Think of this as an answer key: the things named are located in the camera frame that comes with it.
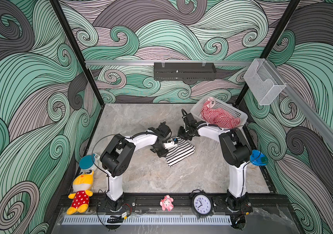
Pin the white slotted cable duct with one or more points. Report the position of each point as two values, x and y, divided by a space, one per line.
149 220

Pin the yellow red plush doll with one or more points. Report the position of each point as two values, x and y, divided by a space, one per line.
82 193

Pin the pink plush toy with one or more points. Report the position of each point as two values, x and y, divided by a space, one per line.
167 203

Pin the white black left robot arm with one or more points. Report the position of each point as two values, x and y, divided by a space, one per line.
116 157

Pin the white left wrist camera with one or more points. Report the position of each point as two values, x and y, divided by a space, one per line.
171 143

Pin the black vertical frame post left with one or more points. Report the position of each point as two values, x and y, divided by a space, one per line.
68 32

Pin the black wall shelf tray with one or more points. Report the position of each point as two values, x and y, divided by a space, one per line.
184 71

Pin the teal round lid object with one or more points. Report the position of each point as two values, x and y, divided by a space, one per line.
89 163

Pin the blue round lid object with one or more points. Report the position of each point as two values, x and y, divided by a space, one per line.
258 158

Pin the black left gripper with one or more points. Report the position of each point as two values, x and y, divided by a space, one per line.
162 154

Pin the red white striped tank top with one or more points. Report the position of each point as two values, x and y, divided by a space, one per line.
220 117

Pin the black vertical frame post right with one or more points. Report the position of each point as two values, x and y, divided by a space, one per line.
271 43

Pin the black analog alarm clock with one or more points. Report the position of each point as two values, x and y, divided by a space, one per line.
201 204

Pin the white plastic laundry basket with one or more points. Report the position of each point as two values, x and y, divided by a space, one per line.
196 110

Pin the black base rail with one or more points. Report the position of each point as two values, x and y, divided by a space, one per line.
140 203

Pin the clear plastic wall bin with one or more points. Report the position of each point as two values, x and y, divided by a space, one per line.
264 81

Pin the black vertical frame post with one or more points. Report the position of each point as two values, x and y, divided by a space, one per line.
271 43
68 32

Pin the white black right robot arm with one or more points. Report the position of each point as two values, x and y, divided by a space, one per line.
235 150

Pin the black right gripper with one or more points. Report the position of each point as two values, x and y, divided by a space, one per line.
180 135

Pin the black white striped tank top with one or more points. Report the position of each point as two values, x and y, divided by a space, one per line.
181 151

